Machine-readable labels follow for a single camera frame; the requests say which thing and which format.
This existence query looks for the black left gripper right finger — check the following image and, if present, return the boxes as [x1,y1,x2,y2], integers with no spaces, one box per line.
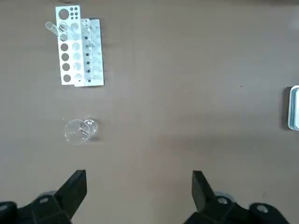
[184,170,290,224]

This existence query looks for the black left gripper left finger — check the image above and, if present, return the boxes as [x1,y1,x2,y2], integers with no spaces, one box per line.
[0,169,88,224]

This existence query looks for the large glass beaker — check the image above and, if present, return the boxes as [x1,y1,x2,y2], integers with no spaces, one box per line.
[63,117,99,146]

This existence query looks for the silver digital balance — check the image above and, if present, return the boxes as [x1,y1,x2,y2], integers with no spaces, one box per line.
[287,85,299,131]

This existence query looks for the white test tube rack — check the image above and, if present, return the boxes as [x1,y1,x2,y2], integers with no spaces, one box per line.
[55,5,105,88]

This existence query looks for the glass test tube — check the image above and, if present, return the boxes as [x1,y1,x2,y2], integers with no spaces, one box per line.
[58,21,73,40]
[45,21,62,37]

